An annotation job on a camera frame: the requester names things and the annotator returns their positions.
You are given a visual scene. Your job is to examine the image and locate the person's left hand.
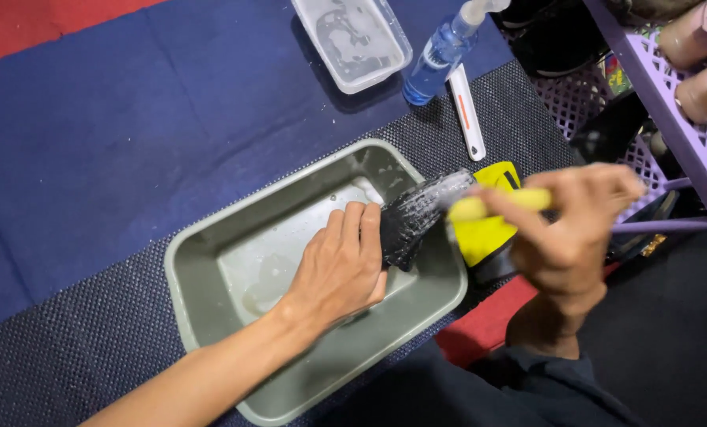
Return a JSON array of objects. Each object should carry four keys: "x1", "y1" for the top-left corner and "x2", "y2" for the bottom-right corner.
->
[{"x1": 279, "y1": 202, "x2": 390, "y2": 343}]

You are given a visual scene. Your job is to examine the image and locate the person's right hand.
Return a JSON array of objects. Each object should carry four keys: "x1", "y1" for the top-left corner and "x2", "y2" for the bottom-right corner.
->
[{"x1": 478, "y1": 163, "x2": 648, "y2": 308}]

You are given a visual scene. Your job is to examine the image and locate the yellow scrubbing brush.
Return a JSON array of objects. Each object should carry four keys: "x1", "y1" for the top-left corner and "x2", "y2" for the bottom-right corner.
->
[{"x1": 445, "y1": 178, "x2": 554, "y2": 225}]

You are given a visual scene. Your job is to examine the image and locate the black and yellow shoe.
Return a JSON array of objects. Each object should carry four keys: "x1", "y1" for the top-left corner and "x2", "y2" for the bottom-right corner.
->
[{"x1": 379, "y1": 161, "x2": 524, "y2": 287}]

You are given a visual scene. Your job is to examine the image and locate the glossy black shoe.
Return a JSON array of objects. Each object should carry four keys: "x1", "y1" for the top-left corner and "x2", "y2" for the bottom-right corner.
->
[{"x1": 569, "y1": 91, "x2": 652, "y2": 165}]

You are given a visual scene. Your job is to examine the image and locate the dark shoe with gold trim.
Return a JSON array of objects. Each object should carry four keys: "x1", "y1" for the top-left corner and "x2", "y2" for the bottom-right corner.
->
[{"x1": 604, "y1": 190, "x2": 682, "y2": 265}]

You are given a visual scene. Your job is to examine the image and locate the purple plastic shoe rack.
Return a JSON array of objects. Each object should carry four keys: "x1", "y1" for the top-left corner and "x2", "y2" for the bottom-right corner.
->
[{"x1": 530, "y1": 0, "x2": 707, "y2": 234}]

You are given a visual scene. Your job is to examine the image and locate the white tool with orange stripe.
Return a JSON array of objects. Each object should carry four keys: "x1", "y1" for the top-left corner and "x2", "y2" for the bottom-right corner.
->
[{"x1": 447, "y1": 63, "x2": 487, "y2": 162}]

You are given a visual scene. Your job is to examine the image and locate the beige shoe with flower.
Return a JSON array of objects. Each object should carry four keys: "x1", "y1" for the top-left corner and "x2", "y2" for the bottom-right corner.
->
[
  {"x1": 658, "y1": 0, "x2": 707, "y2": 70},
  {"x1": 674, "y1": 55, "x2": 707, "y2": 125}
]

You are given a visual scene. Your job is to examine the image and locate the black shoe with white sole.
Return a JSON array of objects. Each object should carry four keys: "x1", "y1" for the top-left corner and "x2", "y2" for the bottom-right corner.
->
[{"x1": 491, "y1": 0, "x2": 610, "y2": 79}]

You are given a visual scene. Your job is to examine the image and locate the person's dark trousers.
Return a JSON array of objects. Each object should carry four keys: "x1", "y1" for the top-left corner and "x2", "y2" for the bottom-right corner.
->
[{"x1": 303, "y1": 228, "x2": 707, "y2": 427}]

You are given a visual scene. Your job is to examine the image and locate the blue spray bottle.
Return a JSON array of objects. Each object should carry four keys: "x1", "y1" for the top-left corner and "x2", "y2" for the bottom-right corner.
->
[{"x1": 401, "y1": 0, "x2": 512, "y2": 107}]

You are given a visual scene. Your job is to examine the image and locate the clear plastic container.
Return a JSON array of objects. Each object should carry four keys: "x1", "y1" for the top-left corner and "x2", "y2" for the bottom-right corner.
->
[{"x1": 290, "y1": 0, "x2": 414, "y2": 96}]

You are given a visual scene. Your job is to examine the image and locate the grey-green plastic basin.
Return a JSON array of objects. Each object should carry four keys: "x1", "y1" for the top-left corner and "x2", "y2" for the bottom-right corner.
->
[{"x1": 163, "y1": 138, "x2": 470, "y2": 427}]

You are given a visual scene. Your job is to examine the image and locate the blue floor cloth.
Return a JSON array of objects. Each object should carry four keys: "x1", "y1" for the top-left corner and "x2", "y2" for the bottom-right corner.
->
[{"x1": 0, "y1": 0, "x2": 516, "y2": 337}]

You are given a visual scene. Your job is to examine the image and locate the black non-slip mat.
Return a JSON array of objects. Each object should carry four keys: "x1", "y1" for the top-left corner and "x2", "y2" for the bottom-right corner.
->
[{"x1": 0, "y1": 58, "x2": 578, "y2": 427}]

